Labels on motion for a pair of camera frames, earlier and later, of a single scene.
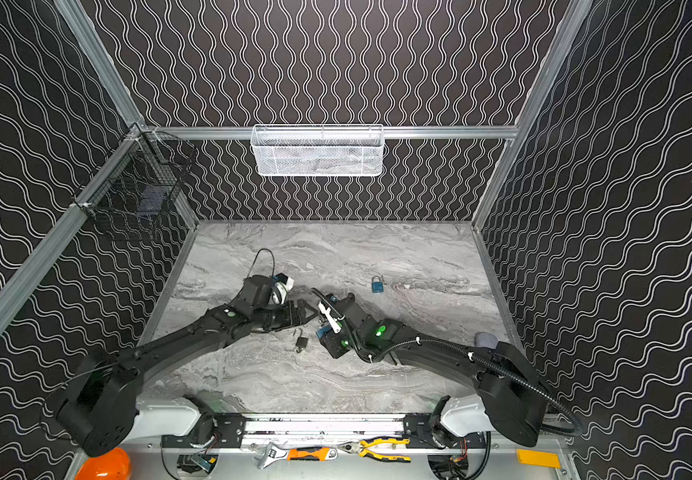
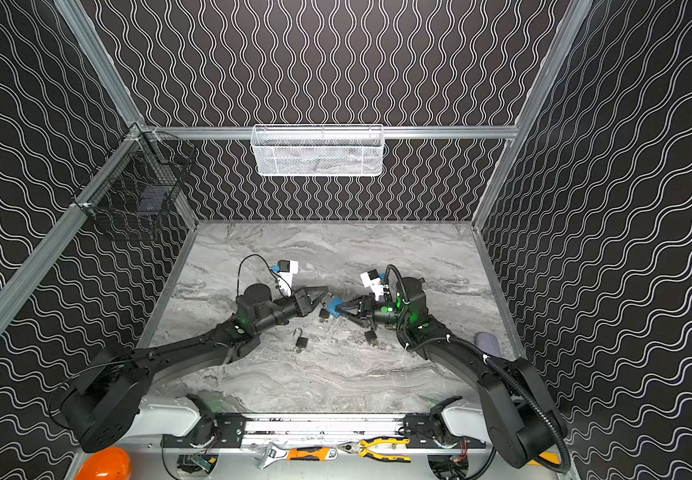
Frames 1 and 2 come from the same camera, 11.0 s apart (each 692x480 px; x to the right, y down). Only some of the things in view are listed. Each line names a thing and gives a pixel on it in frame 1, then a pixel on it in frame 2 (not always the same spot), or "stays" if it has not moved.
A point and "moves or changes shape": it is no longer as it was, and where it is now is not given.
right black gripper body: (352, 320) → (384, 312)
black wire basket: (141, 177) stays
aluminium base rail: (313, 432) stays
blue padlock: (322, 331) moves or changes shape
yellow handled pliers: (358, 447) stays
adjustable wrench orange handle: (272, 455) stays
